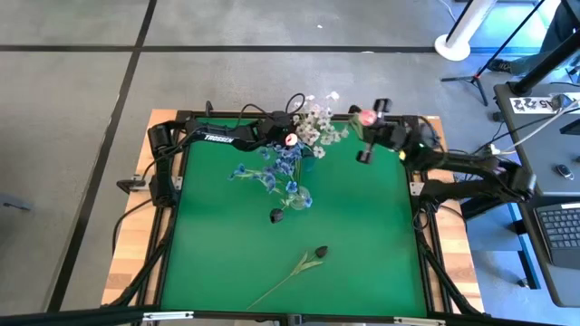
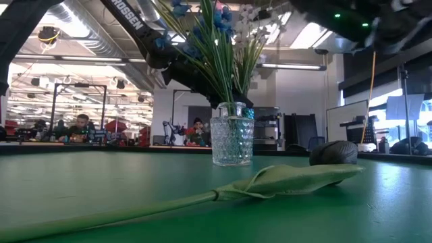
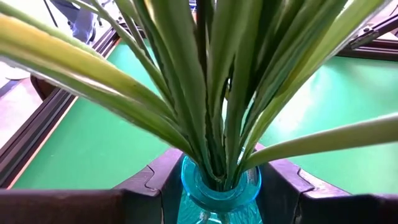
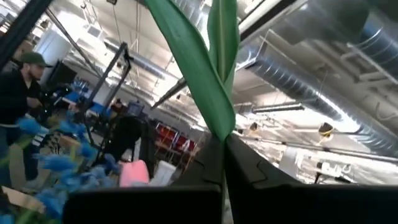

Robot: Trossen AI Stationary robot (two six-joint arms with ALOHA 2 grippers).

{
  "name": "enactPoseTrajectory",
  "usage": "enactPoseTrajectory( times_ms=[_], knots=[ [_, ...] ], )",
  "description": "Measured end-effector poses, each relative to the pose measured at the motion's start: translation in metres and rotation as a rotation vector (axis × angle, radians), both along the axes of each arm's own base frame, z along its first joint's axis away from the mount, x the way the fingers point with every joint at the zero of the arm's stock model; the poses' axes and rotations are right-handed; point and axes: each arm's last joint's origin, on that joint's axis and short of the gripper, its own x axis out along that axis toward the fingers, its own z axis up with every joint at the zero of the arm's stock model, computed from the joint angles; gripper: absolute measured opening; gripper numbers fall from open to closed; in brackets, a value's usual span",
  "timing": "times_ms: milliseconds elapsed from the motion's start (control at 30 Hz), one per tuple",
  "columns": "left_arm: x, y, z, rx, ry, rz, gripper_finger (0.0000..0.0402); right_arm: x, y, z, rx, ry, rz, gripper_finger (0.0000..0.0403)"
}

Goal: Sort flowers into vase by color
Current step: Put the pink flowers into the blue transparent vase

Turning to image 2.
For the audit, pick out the blue artificial flower bunch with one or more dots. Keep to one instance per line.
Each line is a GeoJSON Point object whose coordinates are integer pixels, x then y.
{"type": "Point", "coordinates": [179, 10]}
{"type": "Point", "coordinates": [222, 18]}

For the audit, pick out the black metal frame stand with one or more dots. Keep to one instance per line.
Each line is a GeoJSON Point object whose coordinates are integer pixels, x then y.
{"type": "Point", "coordinates": [81, 85]}
{"type": "Point", "coordinates": [182, 90]}

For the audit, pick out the whiteboard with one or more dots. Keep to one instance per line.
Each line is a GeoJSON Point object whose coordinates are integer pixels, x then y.
{"type": "Point", "coordinates": [344, 121]}

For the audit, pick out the silver round ventilation duct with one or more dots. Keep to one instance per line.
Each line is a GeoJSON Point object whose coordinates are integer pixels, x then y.
{"type": "Point", "coordinates": [84, 30]}

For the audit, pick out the blue office chair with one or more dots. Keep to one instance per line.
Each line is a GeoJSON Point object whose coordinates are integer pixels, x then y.
{"type": "Point", "coordinates": [317, 141]}

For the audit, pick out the grey door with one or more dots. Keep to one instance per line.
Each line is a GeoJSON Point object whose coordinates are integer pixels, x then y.
{"type": "Point", "coordinates": [199, 111]}

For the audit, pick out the dark bottle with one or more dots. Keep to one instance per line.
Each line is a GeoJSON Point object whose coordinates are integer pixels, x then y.
{"type": "Point", "coordinates": [384, 146]}

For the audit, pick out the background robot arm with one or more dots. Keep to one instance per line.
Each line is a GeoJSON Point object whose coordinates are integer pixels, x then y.
{"type": "Point", "coordinates": [167, 130]}

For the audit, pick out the black round ceiling device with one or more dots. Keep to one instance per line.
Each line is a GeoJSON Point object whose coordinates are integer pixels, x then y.
{"type": "Point", "coordinates": [47, 34]}

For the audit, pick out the black bag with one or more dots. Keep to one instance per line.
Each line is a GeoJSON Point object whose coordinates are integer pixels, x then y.
{"type": "Point", "coordinates": [408, 146]}

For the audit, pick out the red fabric cover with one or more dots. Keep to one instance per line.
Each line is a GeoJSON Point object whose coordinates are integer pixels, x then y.
{"type": "Point", "coordinates": [116, 127]}

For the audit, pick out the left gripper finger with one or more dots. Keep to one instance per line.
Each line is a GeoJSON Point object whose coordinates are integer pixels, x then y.
{"type": "Point", "coordinates": [244, 102]}

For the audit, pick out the white paper sheet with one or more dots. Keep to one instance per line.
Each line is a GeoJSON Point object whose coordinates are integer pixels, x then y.
{"type": "Point", "coordinates": [405, 106]}

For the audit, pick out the black ceiling camera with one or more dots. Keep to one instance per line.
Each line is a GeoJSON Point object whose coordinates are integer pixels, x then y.
{"type": "Point", "coordinates": [320, 51]}

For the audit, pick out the pink artificial tulip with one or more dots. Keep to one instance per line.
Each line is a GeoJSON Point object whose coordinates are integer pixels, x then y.
{"type": "Point", "coordinates": [219, 4]}

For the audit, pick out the blue ribbed glass vase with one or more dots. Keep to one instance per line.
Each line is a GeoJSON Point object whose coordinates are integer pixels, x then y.
{"type": "Point", "coordinates": [249, 113]}

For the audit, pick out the clear textured glass vase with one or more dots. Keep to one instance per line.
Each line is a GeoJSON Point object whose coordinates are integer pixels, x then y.
{"type": "Point", "coordinates": [232, 141]}

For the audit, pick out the black table edge rail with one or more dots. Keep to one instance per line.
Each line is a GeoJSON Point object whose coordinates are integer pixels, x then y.
{"type": "Point", "coordinates": [101, 150]}

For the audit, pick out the black perforated rack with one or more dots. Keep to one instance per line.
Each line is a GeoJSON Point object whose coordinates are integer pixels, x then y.
{"type": "Point", "coordinates": [352, 130]}

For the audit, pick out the green artificial tulip stem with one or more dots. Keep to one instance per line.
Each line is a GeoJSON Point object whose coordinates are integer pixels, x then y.
{"type": "Point", "coordinates": [287, 179]}

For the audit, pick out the black upright panels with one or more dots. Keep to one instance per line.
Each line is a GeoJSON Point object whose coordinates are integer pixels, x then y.
{"type": "Point", "coordinates": [300, 130]}

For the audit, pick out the person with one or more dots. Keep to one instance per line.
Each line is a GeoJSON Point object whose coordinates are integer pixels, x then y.
{"type": "Point", "coordinates": [198, 131]}
{"type": "Point", "coordinates": [40, 128]}
{"type": "Point", "coordinates": [81, 126]}

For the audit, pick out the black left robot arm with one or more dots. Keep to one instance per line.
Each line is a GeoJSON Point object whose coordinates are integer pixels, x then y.
{"type": "Point", "coordinates": [130, 20]}

